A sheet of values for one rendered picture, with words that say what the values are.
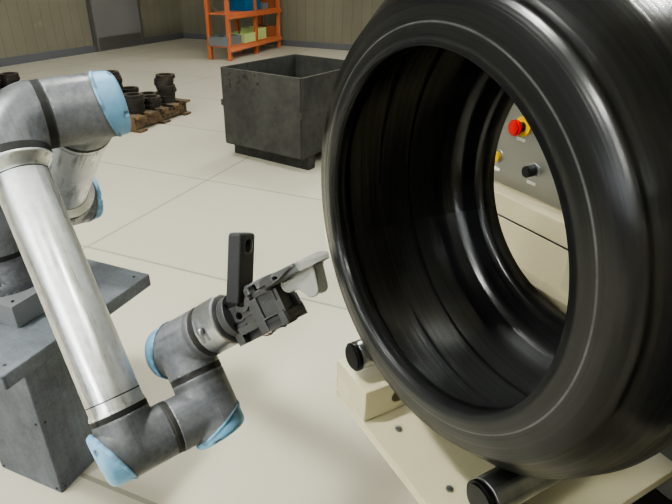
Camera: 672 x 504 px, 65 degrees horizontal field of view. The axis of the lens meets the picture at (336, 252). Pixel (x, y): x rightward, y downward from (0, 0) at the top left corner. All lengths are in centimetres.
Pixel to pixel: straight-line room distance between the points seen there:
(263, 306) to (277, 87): 344
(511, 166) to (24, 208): 115
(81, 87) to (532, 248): 108
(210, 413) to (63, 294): 30
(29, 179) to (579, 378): 82
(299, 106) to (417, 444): 346
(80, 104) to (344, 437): 137
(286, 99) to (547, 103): 377
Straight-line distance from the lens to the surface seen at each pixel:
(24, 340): 153
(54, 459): 186
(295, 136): 417
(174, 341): 93
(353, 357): 82
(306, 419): 199
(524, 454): 57
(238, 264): 86
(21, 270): 161
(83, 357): 91
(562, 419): 51
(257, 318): 84
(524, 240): 147
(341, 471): 185
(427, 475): 81
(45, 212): 95
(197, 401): 93
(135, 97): 561
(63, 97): 101
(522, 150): 150
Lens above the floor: 142
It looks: 28 degrees down
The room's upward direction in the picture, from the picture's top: 1 degrees clockwise
